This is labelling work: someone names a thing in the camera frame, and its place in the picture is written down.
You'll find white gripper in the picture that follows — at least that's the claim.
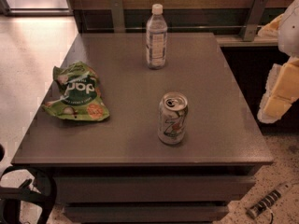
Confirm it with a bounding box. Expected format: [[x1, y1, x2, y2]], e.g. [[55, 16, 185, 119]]
[[257, 0, 299, 124]]

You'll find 7up soda can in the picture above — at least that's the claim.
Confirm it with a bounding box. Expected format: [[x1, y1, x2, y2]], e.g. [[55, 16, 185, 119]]
[[158, 91, 188, 145]]

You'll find clear plastic water bottle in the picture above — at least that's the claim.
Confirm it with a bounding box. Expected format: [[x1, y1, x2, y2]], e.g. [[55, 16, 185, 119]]
[[146, 4, 167, 69]]

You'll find upper grey drawer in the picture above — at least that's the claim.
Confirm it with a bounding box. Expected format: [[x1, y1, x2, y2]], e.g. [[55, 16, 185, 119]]
[[56, 176, 255, 203]]

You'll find grey drawer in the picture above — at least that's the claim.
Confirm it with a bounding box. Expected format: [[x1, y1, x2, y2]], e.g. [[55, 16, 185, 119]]
[[56, 176, 255, 203], [64, 205, 228, 223]]

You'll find lower grey drawer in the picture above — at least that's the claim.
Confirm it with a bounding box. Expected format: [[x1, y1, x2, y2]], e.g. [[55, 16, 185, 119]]
[[64, 205, 228, 223]]

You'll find green chip bag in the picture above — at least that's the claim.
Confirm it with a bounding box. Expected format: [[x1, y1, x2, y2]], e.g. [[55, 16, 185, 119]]
[[42, 62, 109, 121]]

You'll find right metal bracket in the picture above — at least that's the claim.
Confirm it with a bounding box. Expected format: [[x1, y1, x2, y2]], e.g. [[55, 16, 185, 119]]
[[239, 0, 268, 42]]

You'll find metal bracket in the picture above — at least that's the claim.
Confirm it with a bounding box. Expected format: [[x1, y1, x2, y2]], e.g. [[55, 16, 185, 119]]
[[109, 0, 125, 33], [239, 0, 268, 42]]

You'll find left metal bracket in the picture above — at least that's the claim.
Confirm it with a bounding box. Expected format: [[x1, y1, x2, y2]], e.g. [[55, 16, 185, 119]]
[[109, 0, 125, 33]]

